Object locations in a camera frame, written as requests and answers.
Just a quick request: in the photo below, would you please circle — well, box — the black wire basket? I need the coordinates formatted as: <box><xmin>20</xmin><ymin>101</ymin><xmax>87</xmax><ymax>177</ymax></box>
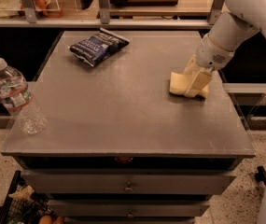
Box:
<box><xmin>0</xmin><ymin>171</ymin><xmax>65</xmax><ymax>224</ymax></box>

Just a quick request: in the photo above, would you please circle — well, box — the clear plastic water bottle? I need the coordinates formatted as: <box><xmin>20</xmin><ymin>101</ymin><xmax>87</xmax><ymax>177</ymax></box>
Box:
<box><xmin>0</xmin><ymin>58</ymin><xmax>47</xmax><ymax>135</ymax></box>

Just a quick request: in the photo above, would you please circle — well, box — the grey drawer cabinet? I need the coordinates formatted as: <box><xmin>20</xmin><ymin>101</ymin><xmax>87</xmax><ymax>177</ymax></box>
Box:
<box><xmin>2</xmin><ymin>31</ymin><xmax>255</xmax><ymax>224</ymax></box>

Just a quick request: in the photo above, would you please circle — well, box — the black metal stand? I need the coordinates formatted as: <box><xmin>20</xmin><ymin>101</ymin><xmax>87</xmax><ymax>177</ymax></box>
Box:
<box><xmin>255</xmin><ymin>166</ymin><xmax>266</xmax><ymax>185</ymax></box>

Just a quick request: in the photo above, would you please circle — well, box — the blue chip bag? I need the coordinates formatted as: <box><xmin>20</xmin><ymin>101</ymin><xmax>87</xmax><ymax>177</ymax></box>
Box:
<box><xmin>69</xmin><ymin>28</ymin><xmax>130</xmax><ymax>67</ymax></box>

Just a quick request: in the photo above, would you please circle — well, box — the yellow sponge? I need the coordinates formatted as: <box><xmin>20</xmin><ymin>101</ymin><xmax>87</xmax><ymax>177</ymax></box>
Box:
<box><xmin>169</xmin><ymin>72</ymin><xmax>209</xmax><ymax>98</ymax></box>

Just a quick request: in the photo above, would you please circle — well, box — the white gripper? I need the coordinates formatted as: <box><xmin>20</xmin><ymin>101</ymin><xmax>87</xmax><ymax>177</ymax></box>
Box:
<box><xmin>183</xmin><ymin>35</ymin><xmax>234</xmax><ymax>98</ymax></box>

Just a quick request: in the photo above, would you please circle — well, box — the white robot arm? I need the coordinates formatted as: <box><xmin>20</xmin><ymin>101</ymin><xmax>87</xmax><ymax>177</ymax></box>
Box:
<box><xmin>184</xmin><ymin>0</ymin><xmax>266</xmax><ymax>98</ymax></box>

